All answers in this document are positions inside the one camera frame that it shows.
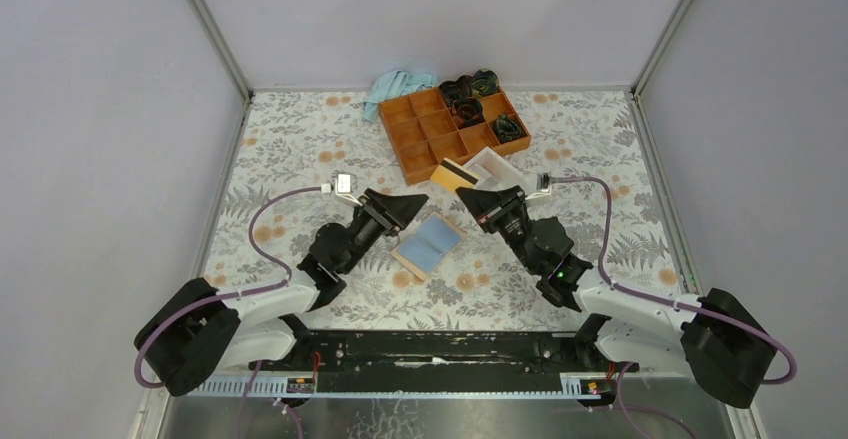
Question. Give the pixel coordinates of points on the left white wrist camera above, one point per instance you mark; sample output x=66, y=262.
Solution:
x=343, y=189

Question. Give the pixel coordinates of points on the dark rolled band corner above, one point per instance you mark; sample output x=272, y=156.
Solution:
x=485, y=83

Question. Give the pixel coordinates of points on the dark rolled band middle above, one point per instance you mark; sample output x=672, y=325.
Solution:
x=467, y=112

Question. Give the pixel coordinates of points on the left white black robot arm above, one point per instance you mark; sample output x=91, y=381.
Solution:
x=203, y=329

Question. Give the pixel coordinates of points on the orange credit card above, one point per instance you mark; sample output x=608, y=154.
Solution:
x=451, y=176

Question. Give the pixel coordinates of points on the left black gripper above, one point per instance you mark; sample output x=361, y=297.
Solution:
x=389, y=213

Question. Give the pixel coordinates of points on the dark rolled band top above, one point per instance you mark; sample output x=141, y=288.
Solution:
x=454, y=90

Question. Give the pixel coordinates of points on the dark rolled band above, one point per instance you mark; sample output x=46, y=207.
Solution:
x=454, y=90
x=467, y=112
x=507, y=128

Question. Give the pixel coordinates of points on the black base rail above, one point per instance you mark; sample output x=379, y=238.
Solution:
x=510, y=364

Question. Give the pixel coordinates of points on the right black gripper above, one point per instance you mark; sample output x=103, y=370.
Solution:
x=490, y=207

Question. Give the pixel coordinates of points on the orange compartment tray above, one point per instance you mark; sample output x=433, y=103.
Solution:
x=422, y=132

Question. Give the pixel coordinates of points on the light blue cloth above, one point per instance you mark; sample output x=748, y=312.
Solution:
x=392, y=85

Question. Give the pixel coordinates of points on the dark rolled band right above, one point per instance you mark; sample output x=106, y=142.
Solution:
x=507, y=128

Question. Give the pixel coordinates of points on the white card box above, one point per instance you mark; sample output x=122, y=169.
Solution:
x=495, y=173

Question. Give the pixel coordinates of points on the beige card holder wallet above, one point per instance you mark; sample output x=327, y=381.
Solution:
x=425, y=249

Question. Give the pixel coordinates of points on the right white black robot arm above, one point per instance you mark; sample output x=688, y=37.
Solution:
x=712, y=337

